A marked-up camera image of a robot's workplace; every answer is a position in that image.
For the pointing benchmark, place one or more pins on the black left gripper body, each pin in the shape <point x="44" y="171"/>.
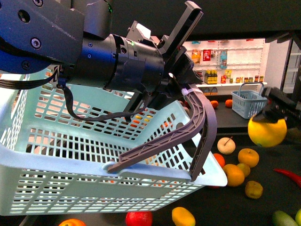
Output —
<point x="178" y="67"/>

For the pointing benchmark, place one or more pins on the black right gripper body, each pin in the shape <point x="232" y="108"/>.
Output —
<point x="280" y="107"/>

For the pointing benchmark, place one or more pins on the yellow lemon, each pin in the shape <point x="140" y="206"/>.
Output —
<point x="266" y="134"/>

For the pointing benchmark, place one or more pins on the light teal shopping basket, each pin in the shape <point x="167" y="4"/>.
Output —
<point x="51" y="163"/>

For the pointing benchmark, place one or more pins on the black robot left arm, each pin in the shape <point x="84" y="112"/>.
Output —
<point x="76" y="36"/>

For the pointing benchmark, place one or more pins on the small blue basket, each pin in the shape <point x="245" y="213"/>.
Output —
<point x="247" y="103"/>

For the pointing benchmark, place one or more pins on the yellow orange apple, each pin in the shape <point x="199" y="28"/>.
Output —
<point x="249" y="157"/>

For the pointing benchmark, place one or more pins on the white pear with stem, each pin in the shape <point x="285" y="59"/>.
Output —
<point x="226" y="145"/>

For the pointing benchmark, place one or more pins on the small olive green fruit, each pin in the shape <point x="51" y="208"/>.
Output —
<point x="245" y="169"/>

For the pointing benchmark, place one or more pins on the red chili pepper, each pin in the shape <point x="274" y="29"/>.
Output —
<point x="294" y="177"/>

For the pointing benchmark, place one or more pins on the orange near white pear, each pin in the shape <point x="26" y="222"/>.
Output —
<point x="220" y="159"/>

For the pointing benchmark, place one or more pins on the orange persimmon fruit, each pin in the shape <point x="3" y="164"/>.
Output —
<point x="234" y="174"/>

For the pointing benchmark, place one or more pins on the green avocado lime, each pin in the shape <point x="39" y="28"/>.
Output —
<point x="280" y="218"/>

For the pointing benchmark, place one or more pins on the bright green apple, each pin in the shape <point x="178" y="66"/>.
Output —
<point x="298" y="217"/>

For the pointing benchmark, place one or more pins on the red apple left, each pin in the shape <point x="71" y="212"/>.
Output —
<point x="143" y="218"/>

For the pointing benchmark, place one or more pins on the orange front left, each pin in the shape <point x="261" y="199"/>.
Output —
<point x="72" y="222"/>

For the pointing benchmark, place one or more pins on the white wall shelf with bottles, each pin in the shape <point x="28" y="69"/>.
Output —
<point x="224" y="65"/>

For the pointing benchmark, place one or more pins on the grey basket handle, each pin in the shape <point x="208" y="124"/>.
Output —
<point x="203" y="119"/>

